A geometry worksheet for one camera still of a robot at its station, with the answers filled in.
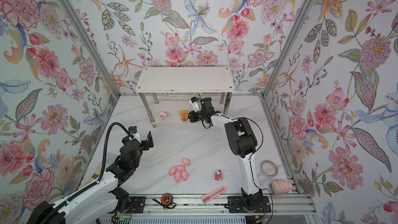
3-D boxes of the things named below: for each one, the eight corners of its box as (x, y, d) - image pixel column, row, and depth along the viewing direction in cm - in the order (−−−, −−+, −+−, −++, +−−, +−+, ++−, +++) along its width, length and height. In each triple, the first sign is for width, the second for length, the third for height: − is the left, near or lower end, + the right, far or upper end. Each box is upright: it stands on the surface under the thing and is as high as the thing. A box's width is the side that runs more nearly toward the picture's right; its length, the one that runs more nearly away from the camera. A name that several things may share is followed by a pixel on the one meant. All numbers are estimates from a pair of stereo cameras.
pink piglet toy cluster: (168, 181, 83) (167, 180, 81) (170, 166, 88) (169, 165, 86) (187, 181, 83) (187, 180, 81) (188, 166, 88) (188, 165, 86)
